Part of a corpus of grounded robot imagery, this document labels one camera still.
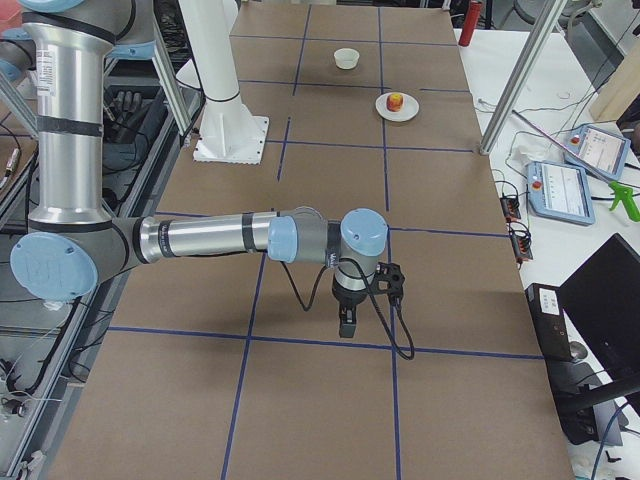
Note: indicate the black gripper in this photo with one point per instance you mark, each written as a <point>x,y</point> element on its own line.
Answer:
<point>348,299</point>

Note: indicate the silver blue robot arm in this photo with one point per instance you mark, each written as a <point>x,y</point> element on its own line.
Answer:
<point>73,244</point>

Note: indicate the red yellow apple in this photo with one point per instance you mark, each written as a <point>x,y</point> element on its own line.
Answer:
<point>394,102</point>

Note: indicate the white plate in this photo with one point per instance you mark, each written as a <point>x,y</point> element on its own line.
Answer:
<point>409,111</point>

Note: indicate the white bowl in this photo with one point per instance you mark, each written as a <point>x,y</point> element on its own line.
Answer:
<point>346,58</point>

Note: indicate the lower orange connector block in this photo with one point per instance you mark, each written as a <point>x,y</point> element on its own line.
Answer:
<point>521,245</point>

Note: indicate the orange connector block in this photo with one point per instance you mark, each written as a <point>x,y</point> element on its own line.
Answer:
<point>521,245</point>
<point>510,207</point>

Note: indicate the upper orange connector block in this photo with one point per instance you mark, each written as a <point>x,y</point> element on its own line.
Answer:
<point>510,207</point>

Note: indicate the near teach pendant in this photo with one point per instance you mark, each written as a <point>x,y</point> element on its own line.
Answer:
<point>560,191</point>

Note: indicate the teach pendant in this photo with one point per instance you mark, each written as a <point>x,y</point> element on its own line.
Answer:
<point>560,191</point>
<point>600,149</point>

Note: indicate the black laptop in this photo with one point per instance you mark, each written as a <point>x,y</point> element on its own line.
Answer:
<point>601,299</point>

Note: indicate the black computer box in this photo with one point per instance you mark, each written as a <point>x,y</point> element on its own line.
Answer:
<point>583,403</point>

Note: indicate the green plastic clamp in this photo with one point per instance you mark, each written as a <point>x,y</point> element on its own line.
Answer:
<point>624,195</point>

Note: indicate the far teach pendant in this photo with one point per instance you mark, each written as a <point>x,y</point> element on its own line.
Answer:
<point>600,149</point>

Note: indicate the red cylinder bottle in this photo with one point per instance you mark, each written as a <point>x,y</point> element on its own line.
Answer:
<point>470,22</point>

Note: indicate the wooden board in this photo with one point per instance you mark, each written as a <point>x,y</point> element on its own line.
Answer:
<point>620,91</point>

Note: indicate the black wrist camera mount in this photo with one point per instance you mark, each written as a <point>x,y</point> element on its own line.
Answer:
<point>390,280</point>

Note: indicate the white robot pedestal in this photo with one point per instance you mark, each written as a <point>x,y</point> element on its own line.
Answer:
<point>228,131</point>

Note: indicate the left aluminium frame strut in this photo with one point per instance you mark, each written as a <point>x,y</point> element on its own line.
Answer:
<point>166,76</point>

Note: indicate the aluminium frame post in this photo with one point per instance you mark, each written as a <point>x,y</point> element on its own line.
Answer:
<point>530,52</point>

